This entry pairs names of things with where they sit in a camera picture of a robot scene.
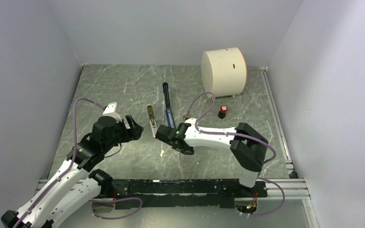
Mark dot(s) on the beige white small stapler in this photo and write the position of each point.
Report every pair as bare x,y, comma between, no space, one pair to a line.
153,123

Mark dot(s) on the cream cylindrical drum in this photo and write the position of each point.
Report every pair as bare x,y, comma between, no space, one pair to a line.
224,72

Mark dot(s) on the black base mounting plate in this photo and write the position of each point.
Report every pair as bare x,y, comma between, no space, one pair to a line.
180,193

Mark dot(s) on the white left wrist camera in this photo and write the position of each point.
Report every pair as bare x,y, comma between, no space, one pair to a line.
112,111

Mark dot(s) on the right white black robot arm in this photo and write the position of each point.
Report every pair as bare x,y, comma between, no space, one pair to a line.
246,144

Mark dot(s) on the aluminium rail frame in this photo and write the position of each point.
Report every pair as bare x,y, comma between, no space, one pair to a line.
290,188

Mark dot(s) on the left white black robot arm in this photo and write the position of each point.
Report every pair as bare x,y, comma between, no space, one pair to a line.
76,181

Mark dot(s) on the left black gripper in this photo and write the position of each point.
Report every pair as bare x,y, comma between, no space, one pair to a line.
135,129

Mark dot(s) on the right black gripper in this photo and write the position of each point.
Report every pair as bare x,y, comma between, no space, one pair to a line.
187,151

